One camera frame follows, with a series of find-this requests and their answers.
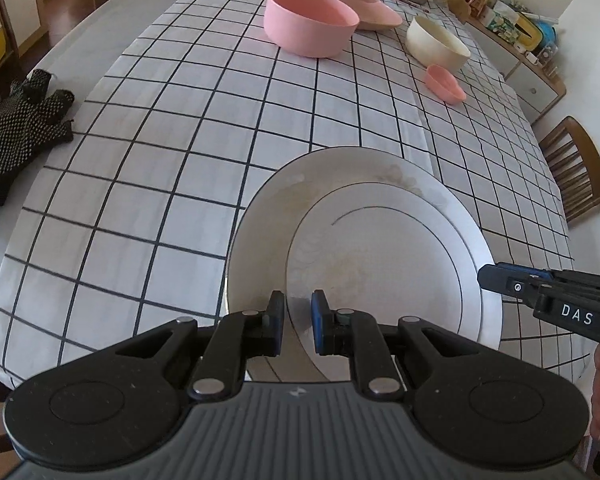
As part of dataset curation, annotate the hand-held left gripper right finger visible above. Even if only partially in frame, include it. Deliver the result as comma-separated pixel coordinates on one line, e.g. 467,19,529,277
311,289,482,402

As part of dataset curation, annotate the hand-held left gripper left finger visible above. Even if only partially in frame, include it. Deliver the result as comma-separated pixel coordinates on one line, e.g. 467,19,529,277
115,290,286,402

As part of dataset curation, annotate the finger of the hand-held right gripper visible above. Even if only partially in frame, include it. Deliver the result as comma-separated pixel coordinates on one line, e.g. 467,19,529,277
477,263,555,307

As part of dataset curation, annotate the white plate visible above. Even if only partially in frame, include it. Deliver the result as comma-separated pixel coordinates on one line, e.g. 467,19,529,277
226,147,503,386

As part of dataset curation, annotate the pink heart-shaped dish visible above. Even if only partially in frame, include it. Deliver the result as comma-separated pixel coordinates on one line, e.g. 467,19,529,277
424,63,467,106

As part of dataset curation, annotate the white checked tablecloth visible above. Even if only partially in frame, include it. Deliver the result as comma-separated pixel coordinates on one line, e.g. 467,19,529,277
0,0,577,392

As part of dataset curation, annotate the white wooden sideboard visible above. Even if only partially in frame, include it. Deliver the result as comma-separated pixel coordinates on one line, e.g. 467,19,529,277
447,0,567,126

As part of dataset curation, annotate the cream bowl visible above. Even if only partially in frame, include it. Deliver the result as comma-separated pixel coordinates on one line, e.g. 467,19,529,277
406,14,472,71

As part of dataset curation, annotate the blue yellow packet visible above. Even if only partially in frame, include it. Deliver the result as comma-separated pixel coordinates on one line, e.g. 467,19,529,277
516,13,559,54

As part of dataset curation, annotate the green printed box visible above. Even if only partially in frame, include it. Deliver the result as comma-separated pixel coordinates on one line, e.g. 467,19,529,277
484,2,519,37

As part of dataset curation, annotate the pink plate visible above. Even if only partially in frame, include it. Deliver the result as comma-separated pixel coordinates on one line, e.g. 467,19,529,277
270,0,404,31

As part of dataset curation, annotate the large pink bowl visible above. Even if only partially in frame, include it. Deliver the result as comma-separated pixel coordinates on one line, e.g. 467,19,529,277
263,0,360,59

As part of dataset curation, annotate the black dotted glove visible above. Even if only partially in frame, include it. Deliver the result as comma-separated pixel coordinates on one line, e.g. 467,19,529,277
0,87,76,207
0,68,51,108

